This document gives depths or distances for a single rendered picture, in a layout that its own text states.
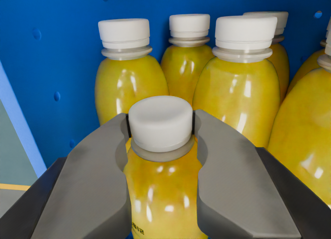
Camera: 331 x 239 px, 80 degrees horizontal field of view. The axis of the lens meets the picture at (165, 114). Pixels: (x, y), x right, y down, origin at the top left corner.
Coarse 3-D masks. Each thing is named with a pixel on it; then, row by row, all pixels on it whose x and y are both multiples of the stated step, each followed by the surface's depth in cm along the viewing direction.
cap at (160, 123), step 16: (160, 96) 13; (144, 112) 12; (160, 112) 12; (176, 112) 11; (192, 112) 12; (144, 128) 10; (160, 128) 10; (176, 128) 11; (144, 144) 11; (160, 144) 11; (176, 144) 11
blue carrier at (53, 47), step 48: (0, 0) 10; (48, 0) 13; (96, 0) 17; (144, 0) 20; (192, 0) 22; (240, 0) 22; (288, 0) 20; (0, 48) 10; (48, 48) 14; (96, 48) 18; (288, 48) 22; (0, 96) 10; (48, 96) 14; (48, 144) 13
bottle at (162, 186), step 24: (192, 144) 12; (144, 168) 12; (168, 168) 12; (192, 168) 12; (144, 192) 12; (168, 192) 12; (192, 192) 12; (144, 216) 12; (168, 216) 12; (192, 216) 12
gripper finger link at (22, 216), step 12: (48, 168) 8; (60, 168) 8; (36, 180) 7; (48, 180) 7; (36, 192) 7; (48, 192) 7; (24, 204) 6; (36, 204) 6; (12, 216) 6; (24, 216) 6; (36, 216) 6; (0, 228) 6; (12, 228) 6; (24, 228) 6
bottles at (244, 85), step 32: (128, 32) 14; (192, 32) 18; (224, 32) 13; (256, 32) 12; (128, 64) 15; (160, 64) 21; (192, 64) 18; (224, 64) 14; (256, 64) 13; (288, 64) 19; (96, 96) 16; (128, 96) 15; (192, 96) 19; (224, 96) 13; (256, 96) 13; (256, 128) 14
